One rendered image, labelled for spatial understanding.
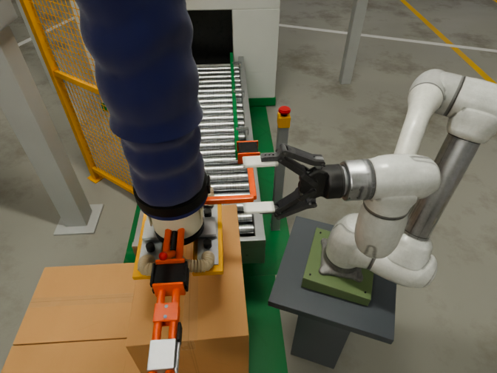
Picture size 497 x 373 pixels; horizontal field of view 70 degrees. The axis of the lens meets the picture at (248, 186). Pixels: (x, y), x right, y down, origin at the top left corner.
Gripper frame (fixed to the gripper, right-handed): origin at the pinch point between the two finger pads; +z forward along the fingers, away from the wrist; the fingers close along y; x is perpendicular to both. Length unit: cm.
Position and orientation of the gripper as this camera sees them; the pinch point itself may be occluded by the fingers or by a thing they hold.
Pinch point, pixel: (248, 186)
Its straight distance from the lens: 76.0
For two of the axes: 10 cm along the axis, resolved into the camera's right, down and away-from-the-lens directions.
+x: -0.9, -6.8, 7.2
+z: -10.0, 0.6, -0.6
